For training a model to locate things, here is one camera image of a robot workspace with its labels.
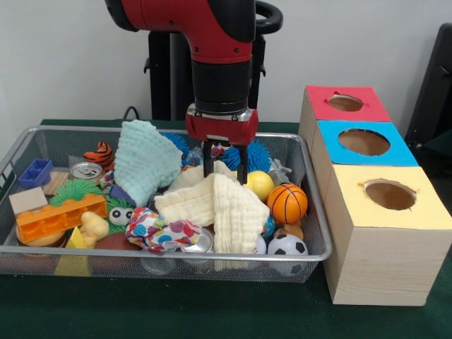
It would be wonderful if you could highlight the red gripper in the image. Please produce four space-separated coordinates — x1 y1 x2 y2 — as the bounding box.
185 103 260 185

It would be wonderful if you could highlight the cream waffle cloth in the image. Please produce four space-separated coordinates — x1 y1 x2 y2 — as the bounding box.
154 160 271 256

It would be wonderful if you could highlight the mint green cloth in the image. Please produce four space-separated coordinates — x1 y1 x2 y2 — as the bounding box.
113 119 184 208

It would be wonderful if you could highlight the wooden box with three holes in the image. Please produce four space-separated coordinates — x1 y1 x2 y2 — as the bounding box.
298 85 452 307

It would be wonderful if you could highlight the shallow clear mesh bin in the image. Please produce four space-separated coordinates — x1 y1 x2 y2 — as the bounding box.
0 126 333 285

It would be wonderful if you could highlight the blue spiky ball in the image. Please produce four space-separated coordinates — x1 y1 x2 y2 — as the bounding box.
222 141 273 174

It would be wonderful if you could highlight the small yellow ball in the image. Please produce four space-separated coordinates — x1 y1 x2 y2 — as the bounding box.
246 170 275 203

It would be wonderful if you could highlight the small orange basketball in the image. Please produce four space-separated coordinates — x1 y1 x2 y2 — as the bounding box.
267 184 309 225

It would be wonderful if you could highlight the colourful patterned cloth pouch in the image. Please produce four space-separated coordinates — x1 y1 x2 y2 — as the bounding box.
126 208 206 253

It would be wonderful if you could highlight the small soccer ball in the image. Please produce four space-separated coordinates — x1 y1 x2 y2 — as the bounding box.
267 234 309 276

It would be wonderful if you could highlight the green spiky toy with eyes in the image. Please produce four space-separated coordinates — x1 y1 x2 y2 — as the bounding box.
49 178 142 235

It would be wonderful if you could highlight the dark green table cloth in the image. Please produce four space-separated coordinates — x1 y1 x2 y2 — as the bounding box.
0 119 452 339

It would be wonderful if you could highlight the orange toy brick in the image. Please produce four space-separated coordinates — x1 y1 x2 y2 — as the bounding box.
16 194 109 244

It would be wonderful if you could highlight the black chair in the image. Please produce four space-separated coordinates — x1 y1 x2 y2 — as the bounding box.
406 23 452 160

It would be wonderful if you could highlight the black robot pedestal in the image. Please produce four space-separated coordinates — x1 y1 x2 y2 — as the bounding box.
145 0 283 122

